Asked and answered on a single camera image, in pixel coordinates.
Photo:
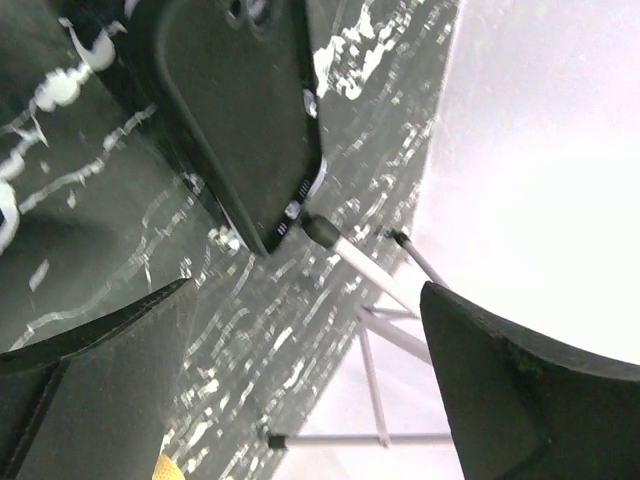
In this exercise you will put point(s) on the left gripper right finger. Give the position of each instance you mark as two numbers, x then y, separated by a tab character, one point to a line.
521	405

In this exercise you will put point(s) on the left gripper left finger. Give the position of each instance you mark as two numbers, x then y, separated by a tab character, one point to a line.
94	402

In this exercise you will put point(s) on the lavender phone case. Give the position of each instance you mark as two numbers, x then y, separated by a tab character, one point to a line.
234	88

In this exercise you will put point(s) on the beige wooden microphone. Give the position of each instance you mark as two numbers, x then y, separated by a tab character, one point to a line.
167	469

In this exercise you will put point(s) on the lavender music stand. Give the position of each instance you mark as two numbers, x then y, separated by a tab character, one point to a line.
369	319

